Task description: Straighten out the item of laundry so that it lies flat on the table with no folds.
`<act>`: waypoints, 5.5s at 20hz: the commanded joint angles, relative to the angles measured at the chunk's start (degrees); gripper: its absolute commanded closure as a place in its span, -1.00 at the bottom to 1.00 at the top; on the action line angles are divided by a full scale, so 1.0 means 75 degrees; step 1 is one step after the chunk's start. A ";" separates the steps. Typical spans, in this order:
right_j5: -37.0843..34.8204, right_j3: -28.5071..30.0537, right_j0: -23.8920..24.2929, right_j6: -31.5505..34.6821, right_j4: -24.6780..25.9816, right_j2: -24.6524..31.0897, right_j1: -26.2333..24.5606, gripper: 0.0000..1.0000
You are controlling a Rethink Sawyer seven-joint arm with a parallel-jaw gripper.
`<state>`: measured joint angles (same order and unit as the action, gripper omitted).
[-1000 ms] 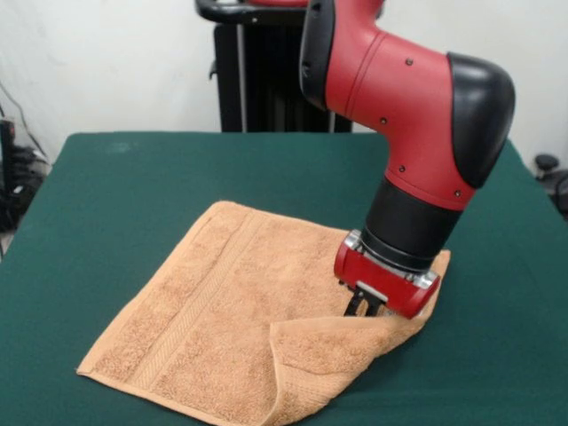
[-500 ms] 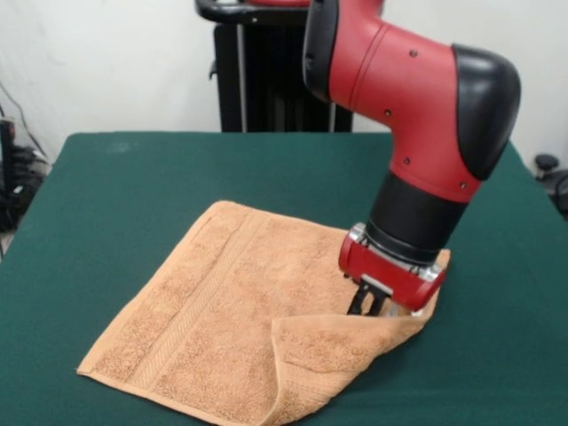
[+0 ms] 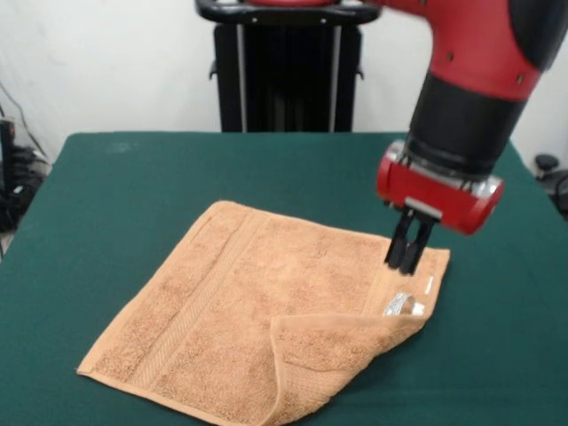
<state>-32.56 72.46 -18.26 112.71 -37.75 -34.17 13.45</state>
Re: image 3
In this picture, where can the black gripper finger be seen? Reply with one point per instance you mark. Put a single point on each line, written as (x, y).
(396, 250)
(410, 257)

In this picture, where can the dark green table cloth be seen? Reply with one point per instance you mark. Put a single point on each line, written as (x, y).
(133, 177)

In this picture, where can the black chair base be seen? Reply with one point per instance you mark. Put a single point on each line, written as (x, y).
(552, 177)

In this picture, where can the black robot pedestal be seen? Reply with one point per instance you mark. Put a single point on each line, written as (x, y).
(288, 80)

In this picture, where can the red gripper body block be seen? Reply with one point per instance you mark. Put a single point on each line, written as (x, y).
(435, 199)

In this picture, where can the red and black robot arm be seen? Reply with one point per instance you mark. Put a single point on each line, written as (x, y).
(479, 80)

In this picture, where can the black box device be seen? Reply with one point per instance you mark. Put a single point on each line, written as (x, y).
(6, 146)

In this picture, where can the tan terry towel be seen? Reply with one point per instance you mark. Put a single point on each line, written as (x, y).
(248, 319)

